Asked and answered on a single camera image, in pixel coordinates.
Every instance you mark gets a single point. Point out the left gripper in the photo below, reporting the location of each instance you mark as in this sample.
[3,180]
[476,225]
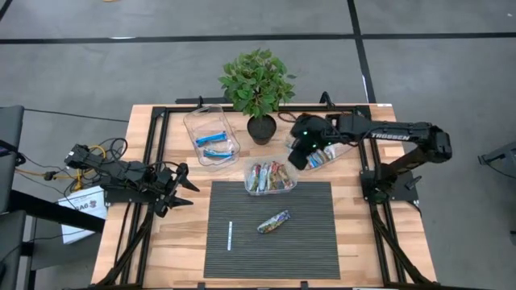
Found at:
[159,183]

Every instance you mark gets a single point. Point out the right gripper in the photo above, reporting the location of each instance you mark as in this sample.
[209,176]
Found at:
[308,131]

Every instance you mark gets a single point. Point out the blue white granola bar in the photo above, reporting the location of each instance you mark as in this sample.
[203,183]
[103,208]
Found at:
[312,160]

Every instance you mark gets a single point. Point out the red green granola bar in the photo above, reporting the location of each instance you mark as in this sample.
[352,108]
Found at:
[288,180]
[280,176]
[272,177]
[254,179]

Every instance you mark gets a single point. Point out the white silver granola bar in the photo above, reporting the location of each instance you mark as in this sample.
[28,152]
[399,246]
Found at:
[330,151]

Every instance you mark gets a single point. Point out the blue red-tipped granola bar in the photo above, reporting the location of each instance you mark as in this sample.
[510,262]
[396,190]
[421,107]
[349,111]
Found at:
[263,178]

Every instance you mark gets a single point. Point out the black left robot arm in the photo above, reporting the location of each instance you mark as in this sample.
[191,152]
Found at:
[121,173]

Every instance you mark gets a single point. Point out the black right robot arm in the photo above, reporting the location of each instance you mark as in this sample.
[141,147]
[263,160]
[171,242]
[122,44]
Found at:
[389,136]

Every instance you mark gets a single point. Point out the small frosted plastic bin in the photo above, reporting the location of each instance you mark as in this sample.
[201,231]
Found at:
[268,159]

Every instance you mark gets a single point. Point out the wide clear plastic bin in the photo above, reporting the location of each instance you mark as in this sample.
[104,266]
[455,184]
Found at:
[344,150]

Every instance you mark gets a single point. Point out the narrow clear plastic bin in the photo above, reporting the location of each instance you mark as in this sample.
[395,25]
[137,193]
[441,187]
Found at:
[193,121]

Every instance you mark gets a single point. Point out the green potted plant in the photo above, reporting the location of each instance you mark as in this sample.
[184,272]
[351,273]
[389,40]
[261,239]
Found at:
[258,84]

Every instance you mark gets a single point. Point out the dark ribbed placemat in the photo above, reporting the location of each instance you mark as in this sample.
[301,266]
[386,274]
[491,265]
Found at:
[242,266]

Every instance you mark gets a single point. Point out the white printed paper sheet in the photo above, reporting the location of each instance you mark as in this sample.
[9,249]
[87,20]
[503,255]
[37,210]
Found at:
[80,229]

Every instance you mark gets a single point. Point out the black floor beam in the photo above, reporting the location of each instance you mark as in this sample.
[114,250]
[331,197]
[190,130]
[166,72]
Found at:
[52,211]

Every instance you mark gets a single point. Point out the black power plug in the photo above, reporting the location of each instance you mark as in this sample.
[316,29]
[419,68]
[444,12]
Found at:
[50,176]

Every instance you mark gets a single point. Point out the grey metal stand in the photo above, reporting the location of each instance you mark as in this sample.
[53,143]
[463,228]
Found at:
[504,153]

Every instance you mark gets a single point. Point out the black aluminium rig frame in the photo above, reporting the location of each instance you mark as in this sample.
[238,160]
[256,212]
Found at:
[181,108]

